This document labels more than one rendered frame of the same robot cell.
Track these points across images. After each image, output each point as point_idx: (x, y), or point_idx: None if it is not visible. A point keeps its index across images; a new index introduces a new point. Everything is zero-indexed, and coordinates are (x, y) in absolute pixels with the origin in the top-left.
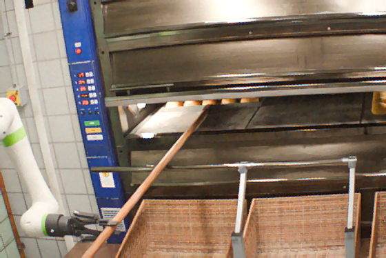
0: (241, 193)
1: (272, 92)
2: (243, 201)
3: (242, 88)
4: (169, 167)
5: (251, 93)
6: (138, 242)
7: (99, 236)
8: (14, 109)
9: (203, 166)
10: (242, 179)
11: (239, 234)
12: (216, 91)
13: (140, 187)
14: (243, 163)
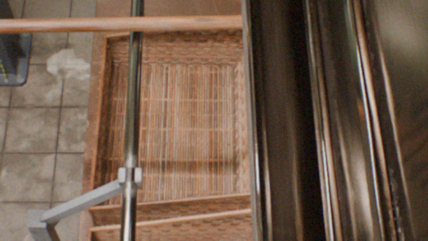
0: (90, 196)
1: (251, 174)
2: (86, 206)
3: (251, 93)
4: (130, 38)
5: (249, 122)
6: (203, 47)
7: None
8: None
9: (127, 99)
10: (111, 185)
11: (28, 224)
12: (248, 37)
13: None
14: (126, 175)
